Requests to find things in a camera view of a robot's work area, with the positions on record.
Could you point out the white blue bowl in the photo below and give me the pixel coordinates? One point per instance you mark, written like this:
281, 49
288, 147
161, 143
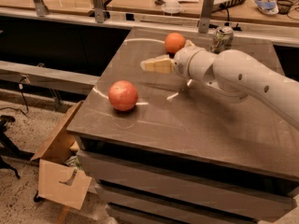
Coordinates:
267, 8

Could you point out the open cardboard box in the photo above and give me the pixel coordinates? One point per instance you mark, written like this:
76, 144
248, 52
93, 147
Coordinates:
58, 182

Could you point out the metal bracket post left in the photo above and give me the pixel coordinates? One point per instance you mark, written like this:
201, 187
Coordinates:
41, 8

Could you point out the black mesh cup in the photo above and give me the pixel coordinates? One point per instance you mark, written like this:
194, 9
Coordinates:
284, 6

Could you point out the green white soda can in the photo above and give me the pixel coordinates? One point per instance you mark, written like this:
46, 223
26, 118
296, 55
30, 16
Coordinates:
222, 39

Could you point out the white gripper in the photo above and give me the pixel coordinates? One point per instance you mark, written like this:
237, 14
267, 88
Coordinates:
183, 62

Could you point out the grey drawer cabinet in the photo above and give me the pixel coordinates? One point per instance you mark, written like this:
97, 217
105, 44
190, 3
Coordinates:
183, 154

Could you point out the metal bracket post middle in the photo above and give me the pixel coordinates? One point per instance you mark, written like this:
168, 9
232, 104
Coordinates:
99, 14

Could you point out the black chair base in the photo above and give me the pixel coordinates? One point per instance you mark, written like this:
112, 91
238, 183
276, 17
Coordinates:
8, 148

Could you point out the metal bracket post right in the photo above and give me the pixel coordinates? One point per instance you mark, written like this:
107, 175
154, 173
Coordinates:
205, 16

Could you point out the clear plastic cup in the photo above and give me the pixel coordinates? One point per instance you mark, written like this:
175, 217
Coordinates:
171, 7

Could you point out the white power strip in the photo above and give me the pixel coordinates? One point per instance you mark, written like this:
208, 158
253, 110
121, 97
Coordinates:
222, 4

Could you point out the red apple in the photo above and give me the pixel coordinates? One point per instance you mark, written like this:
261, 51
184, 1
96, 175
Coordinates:
123, 95

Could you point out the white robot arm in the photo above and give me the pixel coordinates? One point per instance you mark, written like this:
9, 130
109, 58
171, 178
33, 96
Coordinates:
233, 75

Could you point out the orange fruit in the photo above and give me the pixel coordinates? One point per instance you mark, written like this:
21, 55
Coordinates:
174, 42

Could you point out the metal bracket post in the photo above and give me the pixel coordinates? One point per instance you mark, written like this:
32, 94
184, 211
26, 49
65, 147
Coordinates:
99, 14
205, 16
41, 8

